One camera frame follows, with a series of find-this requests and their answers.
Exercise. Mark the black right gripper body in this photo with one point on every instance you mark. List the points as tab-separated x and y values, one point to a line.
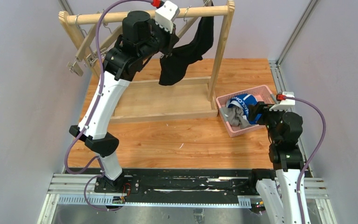
259	112

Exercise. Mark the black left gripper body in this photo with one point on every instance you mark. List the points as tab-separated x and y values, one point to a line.
169	41

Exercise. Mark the blue white underwear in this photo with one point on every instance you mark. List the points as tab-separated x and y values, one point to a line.
243	101

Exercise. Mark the grey underwear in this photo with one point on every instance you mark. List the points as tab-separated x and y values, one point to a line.
236	117

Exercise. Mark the black underwear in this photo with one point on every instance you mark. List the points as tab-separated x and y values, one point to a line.
174	66

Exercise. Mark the wooden hanger of black underwear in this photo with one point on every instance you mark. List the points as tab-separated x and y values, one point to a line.
189	21

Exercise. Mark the wooden hanger of grey underwear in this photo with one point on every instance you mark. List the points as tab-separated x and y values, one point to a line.
105	44

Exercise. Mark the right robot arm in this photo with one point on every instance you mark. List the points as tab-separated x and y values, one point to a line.
281	189

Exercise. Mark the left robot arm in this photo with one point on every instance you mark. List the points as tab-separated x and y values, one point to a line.
119	69

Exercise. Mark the pink plastic basket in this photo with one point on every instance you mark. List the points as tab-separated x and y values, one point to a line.
261	93

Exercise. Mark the wooden clothes rack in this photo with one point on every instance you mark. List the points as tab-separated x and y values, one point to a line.
142	101

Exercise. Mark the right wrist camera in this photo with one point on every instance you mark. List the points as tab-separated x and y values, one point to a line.
283	103

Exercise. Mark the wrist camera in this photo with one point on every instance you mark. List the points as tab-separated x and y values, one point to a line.
165	14
283	103

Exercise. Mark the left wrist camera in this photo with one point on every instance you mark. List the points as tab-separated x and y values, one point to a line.
165	14

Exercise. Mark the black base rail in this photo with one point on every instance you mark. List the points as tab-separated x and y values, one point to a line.
171	188

